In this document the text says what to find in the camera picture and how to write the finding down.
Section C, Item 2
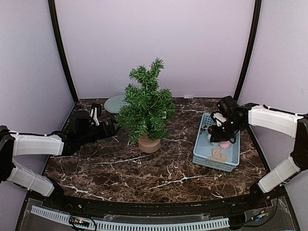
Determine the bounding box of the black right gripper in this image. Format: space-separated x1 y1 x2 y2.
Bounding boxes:
210 117 243 142

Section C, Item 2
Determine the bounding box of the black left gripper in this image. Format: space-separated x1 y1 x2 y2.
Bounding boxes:
78 119 123 146

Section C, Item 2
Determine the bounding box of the pink pompom ornament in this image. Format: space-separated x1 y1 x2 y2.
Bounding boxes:
219 141 231 149

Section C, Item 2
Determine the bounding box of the brown gingerbread ornament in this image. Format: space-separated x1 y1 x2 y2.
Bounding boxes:
208 148 227 163

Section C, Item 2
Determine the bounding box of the light blue plastic basket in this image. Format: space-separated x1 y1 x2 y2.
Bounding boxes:
192 113 240 172

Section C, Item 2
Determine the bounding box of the small green christmas tree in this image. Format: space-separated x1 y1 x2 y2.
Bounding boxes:
115 57 175 154

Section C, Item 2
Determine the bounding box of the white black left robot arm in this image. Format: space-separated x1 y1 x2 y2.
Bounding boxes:
0 109 120 210

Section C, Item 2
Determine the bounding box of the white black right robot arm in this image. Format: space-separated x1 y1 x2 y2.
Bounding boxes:
207 103 308 209

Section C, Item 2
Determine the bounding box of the dark red bauble ornament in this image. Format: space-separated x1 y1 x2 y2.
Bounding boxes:
200 125 213 134

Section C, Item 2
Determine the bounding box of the light blue ceramic plate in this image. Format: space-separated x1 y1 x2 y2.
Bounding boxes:
104 94 127 114

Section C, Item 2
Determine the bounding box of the black front rail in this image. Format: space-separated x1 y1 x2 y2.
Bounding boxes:
58 195 253 217

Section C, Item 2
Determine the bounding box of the white slotted cable duct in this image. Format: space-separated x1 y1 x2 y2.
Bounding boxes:
30 205 230 231

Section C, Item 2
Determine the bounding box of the right black corner post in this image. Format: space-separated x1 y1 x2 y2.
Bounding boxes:
233 0 262 101

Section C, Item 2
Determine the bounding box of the black corner post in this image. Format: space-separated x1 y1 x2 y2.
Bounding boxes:
233 0 262 101
48 0 79 103

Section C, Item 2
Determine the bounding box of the left black corner post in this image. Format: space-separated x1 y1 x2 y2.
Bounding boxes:
48 0 79 103

